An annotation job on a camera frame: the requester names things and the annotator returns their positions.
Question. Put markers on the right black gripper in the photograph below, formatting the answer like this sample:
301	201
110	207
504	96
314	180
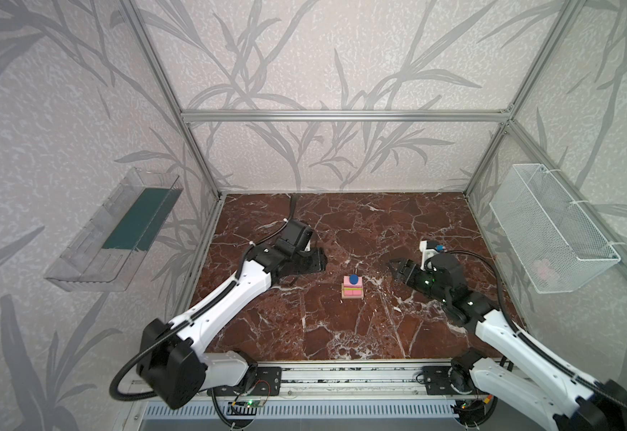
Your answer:
410	271

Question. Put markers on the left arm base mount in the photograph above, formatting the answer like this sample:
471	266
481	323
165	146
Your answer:
260	381

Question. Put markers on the white wire basket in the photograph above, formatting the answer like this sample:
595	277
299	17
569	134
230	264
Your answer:
542	221

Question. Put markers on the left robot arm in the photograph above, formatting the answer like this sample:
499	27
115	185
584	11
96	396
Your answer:
174	363

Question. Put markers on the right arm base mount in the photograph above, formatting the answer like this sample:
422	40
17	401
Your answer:
445	380

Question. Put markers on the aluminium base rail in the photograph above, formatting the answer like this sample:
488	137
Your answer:
366	379

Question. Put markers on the aluminium frame crossbar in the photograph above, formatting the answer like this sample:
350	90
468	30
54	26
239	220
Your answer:
197	116

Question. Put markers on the light pink long block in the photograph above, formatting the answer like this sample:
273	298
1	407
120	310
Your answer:
347	284

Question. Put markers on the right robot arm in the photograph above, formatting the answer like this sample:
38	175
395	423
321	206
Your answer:
552	393

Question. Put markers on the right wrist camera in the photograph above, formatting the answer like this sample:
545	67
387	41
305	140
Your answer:
428	250

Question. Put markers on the pink item in basket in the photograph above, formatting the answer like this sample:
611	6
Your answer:
545	271

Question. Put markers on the clear plastic wall tray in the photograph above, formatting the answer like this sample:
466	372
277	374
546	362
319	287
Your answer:
109	250

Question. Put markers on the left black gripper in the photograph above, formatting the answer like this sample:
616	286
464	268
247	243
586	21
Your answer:
307	259

